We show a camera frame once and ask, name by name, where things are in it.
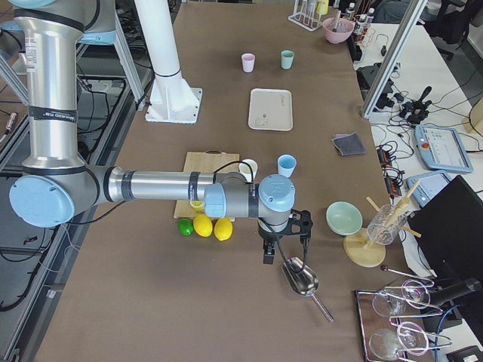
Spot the yellow lemon left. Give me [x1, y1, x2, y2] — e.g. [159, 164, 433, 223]
[192, 213, 213, 238]

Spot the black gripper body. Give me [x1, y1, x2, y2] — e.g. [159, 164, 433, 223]
[257, 218, 291, 250]

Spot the white wire rack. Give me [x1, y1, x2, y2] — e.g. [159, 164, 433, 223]
[288, 0, 329, 32]

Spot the wooden cup stand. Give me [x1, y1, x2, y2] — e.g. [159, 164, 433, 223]
[343, 181, 422, 268]

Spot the blue cup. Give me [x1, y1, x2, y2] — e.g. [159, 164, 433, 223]
[277, 154, 297, 178]

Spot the green bowl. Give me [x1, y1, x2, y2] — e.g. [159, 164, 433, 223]
[326, 201, 363, 236]

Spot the mirror tray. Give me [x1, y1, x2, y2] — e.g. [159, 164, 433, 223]
[354, 290, 453, 361]

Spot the metal scoop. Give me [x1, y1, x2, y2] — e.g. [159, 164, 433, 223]
[282, 256, 334, 323]

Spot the wine glass upper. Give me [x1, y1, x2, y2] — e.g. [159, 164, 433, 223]
[372, 279, 430, 318]

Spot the green lime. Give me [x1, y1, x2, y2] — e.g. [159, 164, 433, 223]
[177, 219, 195, 236]

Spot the clear textured glass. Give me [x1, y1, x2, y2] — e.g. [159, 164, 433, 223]
[367, 204, 408, 245]

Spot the blue teach pendant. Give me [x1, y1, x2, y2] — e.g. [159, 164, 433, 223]
[414, 124, 474, 173]
[406, 170, 451, 207]

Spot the cream rabbit tray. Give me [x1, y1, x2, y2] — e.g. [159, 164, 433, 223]
[248, 88, 293, 131]

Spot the wine glass lower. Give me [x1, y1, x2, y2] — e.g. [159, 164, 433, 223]
[369, 322, 429, 361]

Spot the grey folded cloth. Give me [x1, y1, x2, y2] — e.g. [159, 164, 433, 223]
[331, 132, 367, 157]

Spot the aluminium frame post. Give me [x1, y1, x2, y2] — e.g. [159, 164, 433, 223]
[361, 0, 427, 121]

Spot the green cup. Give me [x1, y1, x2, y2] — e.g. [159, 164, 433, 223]
[281, 50, 294, 70]

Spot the pink cup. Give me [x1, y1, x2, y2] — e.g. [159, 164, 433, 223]
[241, 53, 256, 73]

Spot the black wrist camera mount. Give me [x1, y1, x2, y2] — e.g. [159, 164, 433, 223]
[286, 209, 313, 244]

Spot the pink bowl with ice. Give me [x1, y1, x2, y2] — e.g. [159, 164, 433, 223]
[322, 17, 355, 44]

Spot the black monitor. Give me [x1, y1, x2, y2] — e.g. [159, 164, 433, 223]
[408, 176, 482, 280]

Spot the yellow lemon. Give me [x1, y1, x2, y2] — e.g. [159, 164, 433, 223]
[214, 218, 233, 241]
[192, 213, 213, 238]

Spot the wooden cutting board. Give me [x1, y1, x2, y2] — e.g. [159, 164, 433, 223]
[174, 151, 240, 219]

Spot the wine glass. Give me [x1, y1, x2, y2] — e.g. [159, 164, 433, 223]
[372, 279, 430, 318]
[369, 322, 429, 361]

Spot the yellow lemon right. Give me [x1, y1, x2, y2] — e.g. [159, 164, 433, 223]
[214, 218, 233, 241]

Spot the cream yellow cup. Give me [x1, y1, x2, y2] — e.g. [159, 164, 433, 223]
[238, 158, 258, 183]

